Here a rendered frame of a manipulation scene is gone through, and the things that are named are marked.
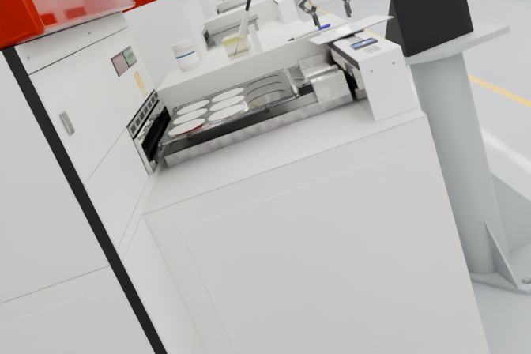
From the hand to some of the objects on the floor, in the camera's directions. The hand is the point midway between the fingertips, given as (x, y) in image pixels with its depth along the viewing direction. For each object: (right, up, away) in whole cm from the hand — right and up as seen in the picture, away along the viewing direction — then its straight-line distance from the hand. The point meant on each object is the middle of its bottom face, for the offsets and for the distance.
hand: (333, 19), depth 160 cm
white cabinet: (+10, -100, +25) cm, 103 cm away
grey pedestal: (+68, -74, +35) cm, 106 cm away
